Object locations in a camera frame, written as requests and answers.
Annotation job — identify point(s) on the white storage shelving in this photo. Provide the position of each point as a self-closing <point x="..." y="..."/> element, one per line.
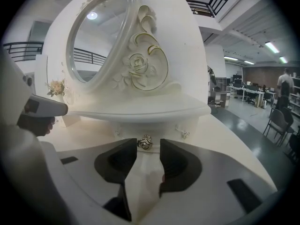
<point x="295" y="95"/>

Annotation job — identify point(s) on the grey-green side chair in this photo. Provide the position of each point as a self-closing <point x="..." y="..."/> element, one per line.
<point x="279" y="123"/>

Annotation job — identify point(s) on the round white-framed mirror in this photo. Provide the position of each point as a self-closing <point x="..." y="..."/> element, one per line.
<point x="93" y="43"/>

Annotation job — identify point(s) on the grey wooden shelf unit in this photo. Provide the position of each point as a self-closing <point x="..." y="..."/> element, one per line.
<point x="220" y="92"/>

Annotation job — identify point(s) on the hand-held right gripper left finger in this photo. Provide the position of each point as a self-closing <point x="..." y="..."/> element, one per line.
<point x="77" y="172"/>

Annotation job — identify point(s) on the ceiling strip light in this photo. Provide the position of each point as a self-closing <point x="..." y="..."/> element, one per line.
<point x="283" y="60"/>
<point x="230" y="57"/>
<point x="272" y="47"/>

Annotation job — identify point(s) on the yellow flower bouquet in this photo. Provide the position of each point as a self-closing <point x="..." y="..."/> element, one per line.
<point x="56" y="87"/>

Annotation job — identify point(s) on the white dressing table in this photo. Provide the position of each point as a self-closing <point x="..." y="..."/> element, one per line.
<point x="211" y="137"/>

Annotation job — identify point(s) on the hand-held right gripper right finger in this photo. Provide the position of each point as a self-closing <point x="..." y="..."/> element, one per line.
<point x="211" y="172"/>

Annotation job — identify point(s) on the person's left hand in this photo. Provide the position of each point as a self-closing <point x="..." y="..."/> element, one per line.
<point x="35" y="128"/>

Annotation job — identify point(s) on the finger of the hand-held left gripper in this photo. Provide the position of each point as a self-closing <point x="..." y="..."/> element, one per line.
<point x="51" y="107"/>

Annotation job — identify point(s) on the row of white office desks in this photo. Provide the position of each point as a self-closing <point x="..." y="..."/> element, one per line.
<point x="253" y="94"/>

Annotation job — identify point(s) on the black metal railing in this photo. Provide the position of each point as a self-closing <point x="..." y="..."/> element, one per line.
<point x="211" y="1"/>
<point x="23" y="50"/>

